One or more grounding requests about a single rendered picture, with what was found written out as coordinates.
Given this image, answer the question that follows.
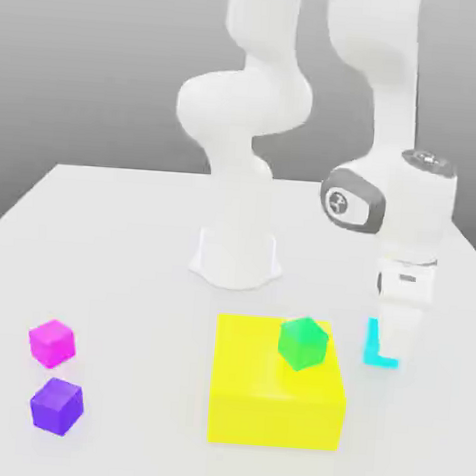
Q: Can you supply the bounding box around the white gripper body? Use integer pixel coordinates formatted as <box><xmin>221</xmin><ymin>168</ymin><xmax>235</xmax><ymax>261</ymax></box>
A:
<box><xmin>374</xmin><ymin>298</ymin><xmax>426</xmax><ymax>361</ymax></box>

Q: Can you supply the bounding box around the small green cube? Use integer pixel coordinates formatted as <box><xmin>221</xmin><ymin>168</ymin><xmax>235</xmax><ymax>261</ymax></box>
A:
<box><xmin>275</xmin><ymin>314</ymin><xmax>332</xmax><ymax>375</ymax></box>

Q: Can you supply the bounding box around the small cyan cube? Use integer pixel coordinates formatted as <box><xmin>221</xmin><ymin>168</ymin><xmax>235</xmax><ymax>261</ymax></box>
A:
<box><xmin>362</xmin><ymin>316</ymin><xmax>403</xmax><ymax>371</ymax></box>

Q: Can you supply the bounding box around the large yellow box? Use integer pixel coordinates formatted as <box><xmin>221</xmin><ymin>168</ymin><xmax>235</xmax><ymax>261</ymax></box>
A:
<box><xmin>206</xmin><ymin>312</ymin><xmax>353</xmax><ymax>453</ymax></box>

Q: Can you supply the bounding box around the small magenta cube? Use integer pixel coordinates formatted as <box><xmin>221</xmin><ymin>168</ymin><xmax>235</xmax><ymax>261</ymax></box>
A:
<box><xmin>26</xmin><ymin>316</ymin><xmax>79</xmax><ymax>371</ymax></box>

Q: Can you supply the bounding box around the small purple cube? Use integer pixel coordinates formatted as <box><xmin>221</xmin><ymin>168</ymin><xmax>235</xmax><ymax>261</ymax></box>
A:
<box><xmin>27</xmin><ymin>374</ymin><xmax>87</xmax><ymax>439</ymax></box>

